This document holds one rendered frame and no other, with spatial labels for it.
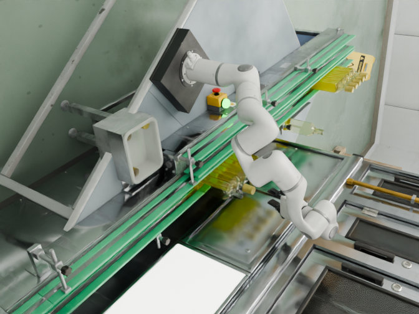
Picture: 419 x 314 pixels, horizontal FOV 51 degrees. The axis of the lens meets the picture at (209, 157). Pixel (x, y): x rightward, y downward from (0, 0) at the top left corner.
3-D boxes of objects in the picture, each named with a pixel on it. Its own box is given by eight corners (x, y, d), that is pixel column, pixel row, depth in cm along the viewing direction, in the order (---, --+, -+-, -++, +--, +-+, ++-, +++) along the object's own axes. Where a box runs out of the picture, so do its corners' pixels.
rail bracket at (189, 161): (177, 180, 180) (201, 189, 173) (171, 145, 171) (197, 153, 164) (181, 177, 182) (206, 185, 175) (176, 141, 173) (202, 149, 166)
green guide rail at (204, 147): (181, 157, 178) (197, 162, 174) (181, 156, 178) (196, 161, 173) (344, 35, 294) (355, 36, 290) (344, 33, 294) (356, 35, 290)
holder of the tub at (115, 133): (120, 190, 174) (134, 197, 169) (106, 129, 159) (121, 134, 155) (149, 169, 185) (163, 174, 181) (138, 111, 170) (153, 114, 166)
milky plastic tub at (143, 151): (118, 180, 170) (134, 187, 166) (106, 129, 159) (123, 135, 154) (148, 159, 182) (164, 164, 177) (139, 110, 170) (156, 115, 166)
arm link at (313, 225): (291, 171, 149) (327, 212, 155) (267, 199, 146) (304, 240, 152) (305, 173, 141) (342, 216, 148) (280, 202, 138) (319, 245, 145)
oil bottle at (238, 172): (202, 174, 195) (243, 187, 184) (201, 163, 192) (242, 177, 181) (209, 167, 199) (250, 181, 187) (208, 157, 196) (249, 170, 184)
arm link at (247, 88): (262, 95, 148) (265, 133, 158) (257, 61, 167) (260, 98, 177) (234, 98, 149) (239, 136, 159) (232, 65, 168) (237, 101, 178)
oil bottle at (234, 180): (194, 180, 191) (235, 195, 180) (193, 169, 188) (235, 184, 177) (202, 174, 195) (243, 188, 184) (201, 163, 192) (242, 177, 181)
